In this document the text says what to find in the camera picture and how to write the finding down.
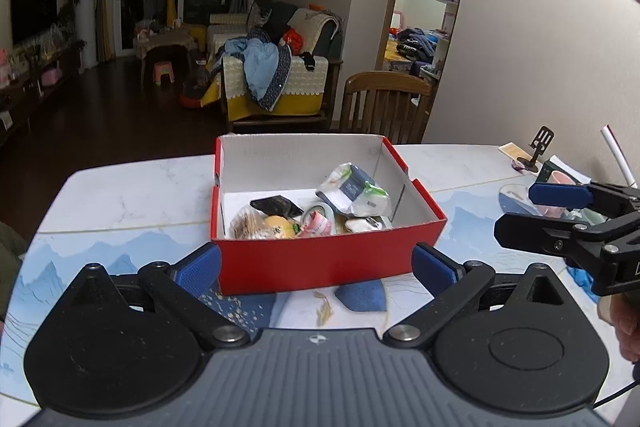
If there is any black phone stand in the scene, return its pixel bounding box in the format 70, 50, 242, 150
524, 126, 554, 172

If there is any sofa with clothes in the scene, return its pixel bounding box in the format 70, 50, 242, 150
201, 0, 343, 129

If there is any small red white tube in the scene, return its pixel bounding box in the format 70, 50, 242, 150
300, 210, 332, 237

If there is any blue rubber glove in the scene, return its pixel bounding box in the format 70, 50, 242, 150
566, 267, 600, 303

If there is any pale green tape measure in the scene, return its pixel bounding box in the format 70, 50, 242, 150
302, 202, 335, 228

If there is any pink plastic stool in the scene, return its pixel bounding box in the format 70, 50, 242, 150
153, 62, 175, 86

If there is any wooden dining chair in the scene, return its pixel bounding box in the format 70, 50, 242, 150
338, 70, 436, 145

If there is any white rolled stick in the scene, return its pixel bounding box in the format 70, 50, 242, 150
600, 124, 638, 188

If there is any cotton swab bag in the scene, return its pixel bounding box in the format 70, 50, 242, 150
229, 206, 272, 241

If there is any black television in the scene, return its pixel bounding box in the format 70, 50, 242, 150
10, 0, 58, 48

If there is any white tissue pack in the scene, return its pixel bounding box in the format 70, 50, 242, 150
316, 162, 392, 218

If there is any pink mug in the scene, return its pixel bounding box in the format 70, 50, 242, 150
537, 169, 582, 218

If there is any black snack packet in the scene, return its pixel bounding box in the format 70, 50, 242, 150
250, 195, 304, 219

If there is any pale green mug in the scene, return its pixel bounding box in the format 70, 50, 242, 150
567, 209, 608, 225

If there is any person's right hand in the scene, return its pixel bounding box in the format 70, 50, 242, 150
598, 294, 640, 363

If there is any red cardboard box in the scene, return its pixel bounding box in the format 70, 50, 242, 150
210, 134, 447, 295

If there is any white plush keychain toy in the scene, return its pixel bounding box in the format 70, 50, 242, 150
345, 216, 393, 233

